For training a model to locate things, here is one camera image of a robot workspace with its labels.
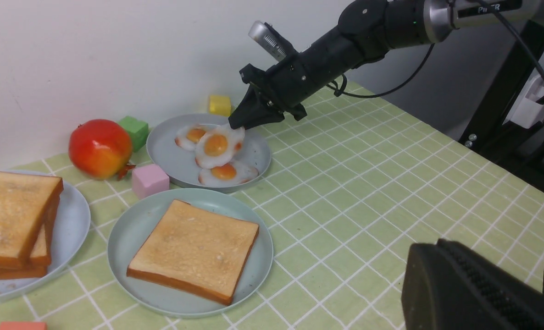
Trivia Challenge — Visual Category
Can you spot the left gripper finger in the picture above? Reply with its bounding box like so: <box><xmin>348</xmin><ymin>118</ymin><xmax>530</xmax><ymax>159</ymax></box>
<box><xmin>401</xmin><ymin>239</ymin><xmax>544</xmax><ymax>330</ymax></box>

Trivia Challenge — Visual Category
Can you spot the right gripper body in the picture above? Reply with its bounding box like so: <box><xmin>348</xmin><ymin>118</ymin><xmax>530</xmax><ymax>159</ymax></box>
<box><xmin>240</xmin><ymin>48</ymin><xmax>318</xmax><ymax>121</ymax></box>

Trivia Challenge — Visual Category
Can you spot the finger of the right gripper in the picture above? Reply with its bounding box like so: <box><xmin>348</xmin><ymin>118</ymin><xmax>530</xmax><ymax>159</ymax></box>
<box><xmin>228</xmin><ymin>85</ymin><xmax>269</xmax><ymax>130</ymax></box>
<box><xmin>254</xmin><ymin>103</ymin><xmax>285</xmax><ymax>126</ymax></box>

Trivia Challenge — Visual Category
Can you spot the fried egg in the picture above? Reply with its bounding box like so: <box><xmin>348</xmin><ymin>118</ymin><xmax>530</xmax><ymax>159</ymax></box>
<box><xmin>198</xmin><ymin>160</ymin><xmax>259</xmax><ymax>187</ymax></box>
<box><xmin>175</xmin><ymin>124</ymin><xmax>212</xmax><ymax>152</ymax></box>
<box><xmin>195</xmin><ymin>124</ymin><xmax>245</xmax><ymax>169</ymax></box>

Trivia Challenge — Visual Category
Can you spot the toast slice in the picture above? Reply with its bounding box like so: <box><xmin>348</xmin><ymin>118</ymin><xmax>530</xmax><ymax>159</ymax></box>
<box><xmin>127</xmin><ymin>200</ymin><xmax>259</xmax><ymax>306</ymax></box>
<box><xmin>0</xmin><ymin>171</ymin><xmax>64</xmax><ymax>270</ymax></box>
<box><xmin>0</xmin><ymin>220</ymin><xmax>53</xmax><ymax>282</ymax></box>

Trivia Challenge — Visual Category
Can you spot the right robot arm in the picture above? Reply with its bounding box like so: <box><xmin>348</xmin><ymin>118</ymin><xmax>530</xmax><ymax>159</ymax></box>
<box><xmin>228</xmin><ymin>0</ymin><xmax>544</xmax><ymax>129</ymax></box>

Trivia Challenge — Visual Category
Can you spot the yellow cube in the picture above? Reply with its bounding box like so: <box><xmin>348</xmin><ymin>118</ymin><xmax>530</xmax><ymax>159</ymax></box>
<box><xmin>208</xmin><ymin>94</ymin><xmax>233</xmax><ymax>117</ymax></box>

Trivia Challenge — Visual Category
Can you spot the grey egg plate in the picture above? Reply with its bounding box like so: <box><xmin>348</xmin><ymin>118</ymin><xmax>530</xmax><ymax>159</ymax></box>
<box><xmin>146</xmin><ymin>113</ymin><xmax>272</xmax><ymax>193</ymax></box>

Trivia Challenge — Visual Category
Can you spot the green cube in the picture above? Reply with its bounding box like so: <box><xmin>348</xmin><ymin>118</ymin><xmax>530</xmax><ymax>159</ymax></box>
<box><xmin>118</xmin><ymin>115</ymin><xmax>149</xmax><ymax>152</ymax></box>

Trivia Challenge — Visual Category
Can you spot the pink cube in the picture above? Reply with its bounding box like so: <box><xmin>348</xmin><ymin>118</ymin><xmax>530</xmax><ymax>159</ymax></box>
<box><xmin>132</xmin><ymin>164</ymin><xmax>171</xmax><ymax>200</ymax></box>

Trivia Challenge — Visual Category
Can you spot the red yellow apple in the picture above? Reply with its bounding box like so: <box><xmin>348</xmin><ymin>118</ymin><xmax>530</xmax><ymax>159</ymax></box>
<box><xmin>68</xmin><ymin>119</ymin><xmax>136</xmax><ymax>180</ymax></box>

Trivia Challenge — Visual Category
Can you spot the black metal stand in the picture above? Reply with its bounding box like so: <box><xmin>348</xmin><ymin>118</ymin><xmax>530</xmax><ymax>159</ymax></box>
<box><xmin>459</xmin><ymin>35</ymin><xmax>544</xmax><ymax>192</ymax></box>

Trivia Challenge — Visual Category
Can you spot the teal empty plate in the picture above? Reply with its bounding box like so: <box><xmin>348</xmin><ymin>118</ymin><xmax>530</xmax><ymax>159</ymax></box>
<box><xmin>107</xmin><ymin>188</ymin><xmax>274</xmax><ymax>318</ymax></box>

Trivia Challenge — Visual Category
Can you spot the light blue bread plate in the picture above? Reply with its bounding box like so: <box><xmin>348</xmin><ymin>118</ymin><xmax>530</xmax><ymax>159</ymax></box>
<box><xmin>0</xmin><ymin>170</ymin><xmax>90</xmax><ymax>302</ymax></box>

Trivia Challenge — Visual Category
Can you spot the red cube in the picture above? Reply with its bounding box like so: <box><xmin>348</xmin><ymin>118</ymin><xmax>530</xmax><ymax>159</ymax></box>
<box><xmin>0</xmin><ymin>321</ymin><xmax>48</xmax><ymax>330</ymax></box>

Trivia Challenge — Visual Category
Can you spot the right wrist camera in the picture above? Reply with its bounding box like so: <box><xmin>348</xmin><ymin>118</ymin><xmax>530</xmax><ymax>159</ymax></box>
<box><xmin>248</xmin><ymin>21</ymin><xmax>298</xmax><ymax>62</ymax></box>

